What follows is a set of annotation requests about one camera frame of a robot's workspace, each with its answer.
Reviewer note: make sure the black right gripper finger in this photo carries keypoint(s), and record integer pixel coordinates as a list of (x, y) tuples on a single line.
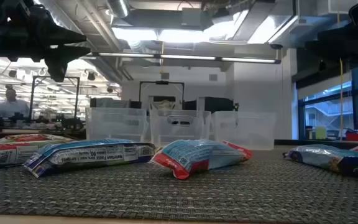
[(337, 35), (331, 51)]

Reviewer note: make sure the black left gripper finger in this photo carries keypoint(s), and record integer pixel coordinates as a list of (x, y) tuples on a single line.
[(62, 36), (61, 59)]

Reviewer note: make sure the green red granola bar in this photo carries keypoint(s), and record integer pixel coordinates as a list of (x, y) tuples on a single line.
[(33, 137), (2, 155)]

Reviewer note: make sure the blue purple granola bar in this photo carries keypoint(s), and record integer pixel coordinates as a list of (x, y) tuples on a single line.
[(331, 158), (89, 154)]

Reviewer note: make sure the red blue granola bar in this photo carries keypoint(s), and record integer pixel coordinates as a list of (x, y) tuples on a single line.
[(194, 155)]

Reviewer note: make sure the person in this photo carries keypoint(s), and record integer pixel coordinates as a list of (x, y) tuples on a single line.
[(11, 107)]

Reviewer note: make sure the green cup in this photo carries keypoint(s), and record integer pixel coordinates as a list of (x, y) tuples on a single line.
[(321, 132)]

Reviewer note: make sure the clear plastic bin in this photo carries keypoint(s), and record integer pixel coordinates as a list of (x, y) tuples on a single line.
[(179, 127), (244, 129), (117, 124)]

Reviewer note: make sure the long ceiling light bar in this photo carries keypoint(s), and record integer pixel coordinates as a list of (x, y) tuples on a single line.
[(185, 57)]

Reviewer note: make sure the black equipment box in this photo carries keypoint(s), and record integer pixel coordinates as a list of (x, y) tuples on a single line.
[(213, 104)]

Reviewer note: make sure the grey woven table mat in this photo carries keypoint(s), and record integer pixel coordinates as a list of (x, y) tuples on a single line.
[(197, 196)]

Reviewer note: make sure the silver ventilation duct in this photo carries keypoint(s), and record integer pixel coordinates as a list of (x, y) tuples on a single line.
[(118, 7)]

